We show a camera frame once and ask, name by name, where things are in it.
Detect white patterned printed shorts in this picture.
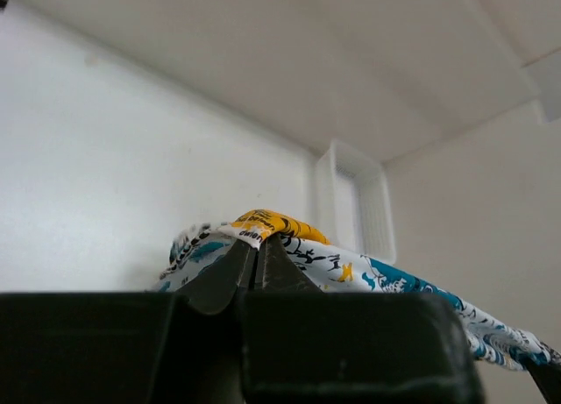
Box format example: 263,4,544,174
153,209,560,371

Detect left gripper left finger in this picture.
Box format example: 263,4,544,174
1,242,257,403

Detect white perforated plastic basket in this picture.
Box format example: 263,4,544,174
315,139,397,266

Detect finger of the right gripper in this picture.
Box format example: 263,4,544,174
524,357,561,404

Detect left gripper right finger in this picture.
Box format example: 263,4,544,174
239,237,485,403

